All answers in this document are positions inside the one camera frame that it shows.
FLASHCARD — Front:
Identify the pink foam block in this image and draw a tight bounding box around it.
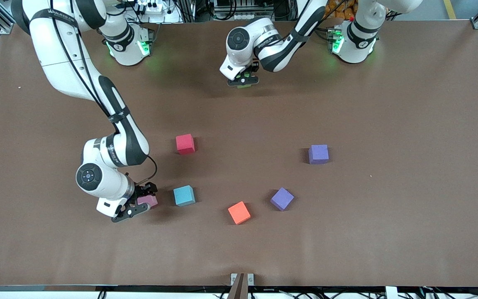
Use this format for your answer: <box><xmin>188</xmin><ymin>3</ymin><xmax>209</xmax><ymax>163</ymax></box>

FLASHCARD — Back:
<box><xmin>137</xmin><ymin>195</ymin><xmax>159</xmax><ymax>209</ymax></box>

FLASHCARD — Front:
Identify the orange foam block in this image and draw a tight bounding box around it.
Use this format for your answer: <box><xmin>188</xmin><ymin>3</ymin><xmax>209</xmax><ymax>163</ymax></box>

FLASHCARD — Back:
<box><xmin>227</xmin><ymin>201</ymin><xmax>251</xmax><ymax>225</ymax></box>

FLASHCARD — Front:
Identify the brown tapered post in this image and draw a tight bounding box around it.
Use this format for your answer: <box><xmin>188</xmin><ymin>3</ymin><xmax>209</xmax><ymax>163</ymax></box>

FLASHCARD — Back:
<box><xmin>227</xmin><ymin>273</ymin><xmax>249</xmax><ymax>299</ymax></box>

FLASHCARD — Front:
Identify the red foam block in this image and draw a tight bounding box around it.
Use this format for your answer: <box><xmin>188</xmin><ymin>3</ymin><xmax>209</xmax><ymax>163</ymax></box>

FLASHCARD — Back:
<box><xmin>176</xmin><ymin>134</ymin><xmax>195</xmax><ymax>155</ymax></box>

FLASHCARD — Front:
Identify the metal bracket with screws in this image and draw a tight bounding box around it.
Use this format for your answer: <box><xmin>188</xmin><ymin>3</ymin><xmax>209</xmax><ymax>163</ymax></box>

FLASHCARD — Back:
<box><xmin>230</xmin><ymin>273</ymin><xmax>255</xmax><ymax>286</ymax></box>

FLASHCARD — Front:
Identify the white table edge rail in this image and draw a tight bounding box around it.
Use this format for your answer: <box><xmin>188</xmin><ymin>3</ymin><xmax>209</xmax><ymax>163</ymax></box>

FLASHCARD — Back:
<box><xmin>0</xmin><ymin>285</ymin><xmax>478</xmax><ymax>299</ymax></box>

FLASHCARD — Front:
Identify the bag of orange items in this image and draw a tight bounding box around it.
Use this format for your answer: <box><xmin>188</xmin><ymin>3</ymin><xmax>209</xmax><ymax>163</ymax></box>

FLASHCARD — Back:
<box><xmin>326</xmin><ymin>0</ymin><xmax>358</xmax><ymax>21</ymax></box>

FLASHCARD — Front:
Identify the white power strip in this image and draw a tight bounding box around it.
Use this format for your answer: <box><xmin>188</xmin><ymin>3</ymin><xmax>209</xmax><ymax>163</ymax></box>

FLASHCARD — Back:
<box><xmin>134</xmin><ymin>0</ymin><xmax>169</xmax><ymax>13</ymax></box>

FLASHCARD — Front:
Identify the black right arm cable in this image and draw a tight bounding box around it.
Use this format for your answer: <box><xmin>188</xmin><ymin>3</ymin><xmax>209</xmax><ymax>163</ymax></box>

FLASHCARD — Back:
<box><xmin>48</xmin><ymin>0</ymin><xmax>158</xmax><ymax>185</ymax></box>

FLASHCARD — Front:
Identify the dark electronics device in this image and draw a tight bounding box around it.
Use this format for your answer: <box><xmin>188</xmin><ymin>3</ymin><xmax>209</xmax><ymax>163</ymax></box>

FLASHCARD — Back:
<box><xmin>212</xmin><ymin>0</ymin><xmax>264</xmax><ymax>19</ymax></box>

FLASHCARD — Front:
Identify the black cable bundle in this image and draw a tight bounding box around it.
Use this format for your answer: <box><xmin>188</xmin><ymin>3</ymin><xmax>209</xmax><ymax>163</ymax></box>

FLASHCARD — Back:
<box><xmin>419</xmin><ymin>279</ymin><xmax>478</xmax><ymax>299</ymax></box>

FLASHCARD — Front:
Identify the purple foam block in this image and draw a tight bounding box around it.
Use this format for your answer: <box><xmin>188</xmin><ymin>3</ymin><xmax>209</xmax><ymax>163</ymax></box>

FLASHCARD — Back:
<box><xmin>270</xmin><ymin>187</ymin><xmax>295</xmax><ymax>211</ymax></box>
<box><xmin>308</xmin><ymin>144</ymin><xmax>329</xmax><ymax>165</ymax></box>

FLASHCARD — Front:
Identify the light blue foam block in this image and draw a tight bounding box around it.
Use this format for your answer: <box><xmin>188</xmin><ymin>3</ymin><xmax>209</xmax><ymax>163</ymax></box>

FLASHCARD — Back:
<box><xmin>173</xmin><ymin>185</ymin><xmax>196</xmax><ymax>207</ymax></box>

